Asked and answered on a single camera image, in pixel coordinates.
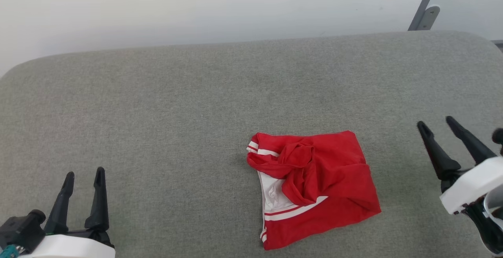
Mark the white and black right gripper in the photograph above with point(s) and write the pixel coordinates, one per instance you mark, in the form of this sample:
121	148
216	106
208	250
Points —
473	183

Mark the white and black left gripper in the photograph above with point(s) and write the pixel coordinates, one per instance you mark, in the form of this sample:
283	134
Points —
70	247

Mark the red and white basketball jersey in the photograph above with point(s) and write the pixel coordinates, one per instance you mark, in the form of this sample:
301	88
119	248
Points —
334	171

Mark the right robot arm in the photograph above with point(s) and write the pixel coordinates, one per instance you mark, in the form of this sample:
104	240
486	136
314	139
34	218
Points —
489	230

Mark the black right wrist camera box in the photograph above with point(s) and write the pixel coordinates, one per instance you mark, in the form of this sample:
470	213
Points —
498	137

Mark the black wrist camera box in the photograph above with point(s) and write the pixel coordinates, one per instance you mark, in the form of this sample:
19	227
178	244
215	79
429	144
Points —
21	230
498	137

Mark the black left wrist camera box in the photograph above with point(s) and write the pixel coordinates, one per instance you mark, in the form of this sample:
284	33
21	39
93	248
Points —
21	230

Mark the grey metal bracket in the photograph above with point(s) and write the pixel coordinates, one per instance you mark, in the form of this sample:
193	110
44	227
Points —
428	17

